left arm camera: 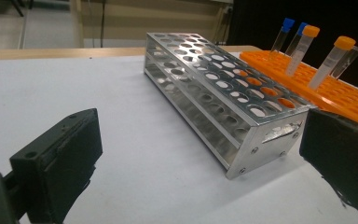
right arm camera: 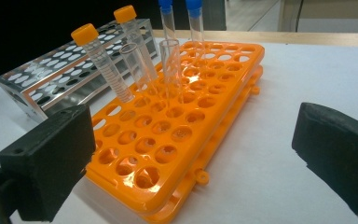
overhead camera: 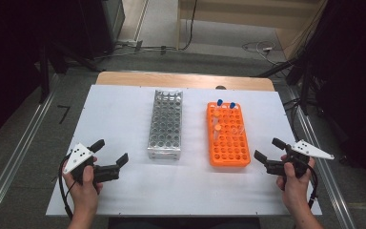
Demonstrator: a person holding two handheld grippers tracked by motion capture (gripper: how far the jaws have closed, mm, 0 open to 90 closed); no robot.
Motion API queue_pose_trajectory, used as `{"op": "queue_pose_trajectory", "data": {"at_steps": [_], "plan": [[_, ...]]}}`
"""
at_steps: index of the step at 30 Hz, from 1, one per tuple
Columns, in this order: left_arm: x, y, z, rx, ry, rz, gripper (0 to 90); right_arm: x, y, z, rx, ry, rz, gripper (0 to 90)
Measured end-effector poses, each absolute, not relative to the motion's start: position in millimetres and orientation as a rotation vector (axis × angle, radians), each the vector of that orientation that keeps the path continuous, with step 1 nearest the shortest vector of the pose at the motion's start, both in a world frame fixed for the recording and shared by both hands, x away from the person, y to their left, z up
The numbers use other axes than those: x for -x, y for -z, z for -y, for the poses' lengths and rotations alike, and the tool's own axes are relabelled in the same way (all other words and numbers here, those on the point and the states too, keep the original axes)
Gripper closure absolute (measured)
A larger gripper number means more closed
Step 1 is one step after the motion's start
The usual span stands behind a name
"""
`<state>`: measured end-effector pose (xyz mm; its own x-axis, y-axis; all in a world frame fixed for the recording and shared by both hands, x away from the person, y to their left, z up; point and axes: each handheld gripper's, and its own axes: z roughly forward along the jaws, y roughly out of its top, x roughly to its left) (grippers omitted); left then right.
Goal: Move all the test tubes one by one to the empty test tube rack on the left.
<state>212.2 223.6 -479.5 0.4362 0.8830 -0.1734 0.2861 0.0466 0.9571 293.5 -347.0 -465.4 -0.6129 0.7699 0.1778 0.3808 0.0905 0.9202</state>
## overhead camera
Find left hand-held gripper black cable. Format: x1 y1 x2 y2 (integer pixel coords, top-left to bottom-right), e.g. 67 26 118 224
58 152 77 221

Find black hanging cable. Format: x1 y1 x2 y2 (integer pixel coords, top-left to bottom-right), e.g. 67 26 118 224
180 0 199 52

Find person's dark clothing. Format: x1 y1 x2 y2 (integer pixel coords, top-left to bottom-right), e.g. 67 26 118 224
108 217 262 229

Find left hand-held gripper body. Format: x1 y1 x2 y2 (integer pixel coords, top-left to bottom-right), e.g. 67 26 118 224
62 142 121 185

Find person's left hand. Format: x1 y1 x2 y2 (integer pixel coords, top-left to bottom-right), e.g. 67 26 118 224
61 156 104 211

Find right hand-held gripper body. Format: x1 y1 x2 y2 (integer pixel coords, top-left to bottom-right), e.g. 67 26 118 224
265 139 336 178

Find silver metal test tube rack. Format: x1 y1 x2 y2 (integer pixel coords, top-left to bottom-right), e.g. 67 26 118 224
147 89 184 160

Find white coiled cable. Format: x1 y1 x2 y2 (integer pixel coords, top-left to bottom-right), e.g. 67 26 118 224
241 40 282 67

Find black floor cables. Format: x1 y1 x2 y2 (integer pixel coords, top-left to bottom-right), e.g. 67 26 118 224
281 96 304 133

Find dark cabinet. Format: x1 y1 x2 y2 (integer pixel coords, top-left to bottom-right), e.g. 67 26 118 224
75 0 127 61

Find black metal stand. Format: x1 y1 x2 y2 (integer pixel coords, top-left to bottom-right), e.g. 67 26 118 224
255 47 320 116
36 41 104 104

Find grey floor cables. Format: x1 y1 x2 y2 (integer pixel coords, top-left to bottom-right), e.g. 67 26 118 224
93 38 179 61

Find orange plastic test tube rack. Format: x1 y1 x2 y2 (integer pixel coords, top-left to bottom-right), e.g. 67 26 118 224
206 101 252 168

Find hand-held gripper black cable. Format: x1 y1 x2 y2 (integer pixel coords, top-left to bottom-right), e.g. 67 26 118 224
306 164 319 210
58 152 77 221

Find metal floor rail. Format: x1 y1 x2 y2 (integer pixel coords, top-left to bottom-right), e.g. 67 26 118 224
0 73 62 229
284 85 357 229

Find black curtain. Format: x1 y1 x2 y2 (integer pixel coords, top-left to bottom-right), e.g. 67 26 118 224
0 0 89 151
311 0 366 195

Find person's right hand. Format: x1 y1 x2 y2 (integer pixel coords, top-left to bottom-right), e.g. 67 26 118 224
275 155 316 209

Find white board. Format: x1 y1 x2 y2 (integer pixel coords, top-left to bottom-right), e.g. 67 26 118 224
46 84 322 218

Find right hand-held gripper black cable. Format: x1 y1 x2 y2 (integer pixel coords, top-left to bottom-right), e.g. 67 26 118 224
306 164 319 210

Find wooden table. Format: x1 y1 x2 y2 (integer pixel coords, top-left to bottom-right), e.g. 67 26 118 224
94 71 275 93

